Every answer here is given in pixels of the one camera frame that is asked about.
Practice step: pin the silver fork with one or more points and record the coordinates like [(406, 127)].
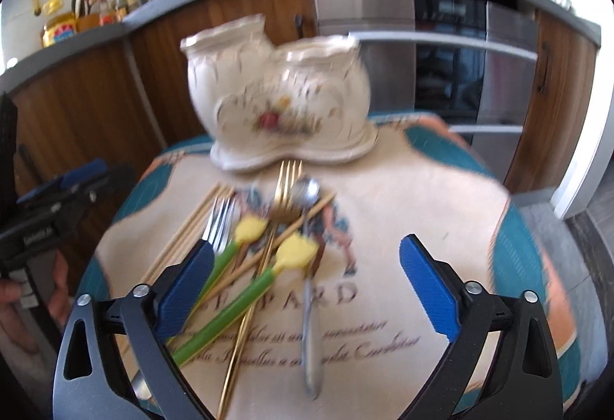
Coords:
[(216, 233)]

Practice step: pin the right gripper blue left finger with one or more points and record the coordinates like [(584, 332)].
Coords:
[(91, 381)]

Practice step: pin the cream ceramic double utensil holder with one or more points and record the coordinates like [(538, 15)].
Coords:
[(325, 120)]

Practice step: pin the wooden cabinet door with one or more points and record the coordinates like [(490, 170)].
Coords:
[(214, 65)]

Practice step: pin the brown utensil cup with scissors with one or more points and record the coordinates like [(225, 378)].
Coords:
[(84, 14)]

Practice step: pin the dark sauce bottle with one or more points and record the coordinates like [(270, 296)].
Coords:
[(120, 9)]

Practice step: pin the red cap sauce bottle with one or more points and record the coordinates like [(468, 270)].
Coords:
[(107, 15)]

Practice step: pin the person's left hand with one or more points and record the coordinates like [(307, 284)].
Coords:
[(36, 304)]

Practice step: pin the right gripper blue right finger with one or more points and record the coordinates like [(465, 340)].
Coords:
[(523, 380)]

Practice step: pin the gold fork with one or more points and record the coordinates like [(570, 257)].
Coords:
[(281, 211)]

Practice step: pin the quilted horse print table mat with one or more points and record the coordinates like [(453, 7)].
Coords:
[(379, 346)]

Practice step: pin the silver spoon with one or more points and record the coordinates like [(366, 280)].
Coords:
[(306, 193)]

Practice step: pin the yellow tulip green handle utensil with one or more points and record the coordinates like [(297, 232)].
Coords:
[(295, 252)]

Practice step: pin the yellow lidded jar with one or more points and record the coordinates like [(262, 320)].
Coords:
[(59, 28)]

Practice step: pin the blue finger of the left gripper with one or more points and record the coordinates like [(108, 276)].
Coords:
[(67, 181), (78, 200)]

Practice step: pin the stainless steel oven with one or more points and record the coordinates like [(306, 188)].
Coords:
[(471, 62)]

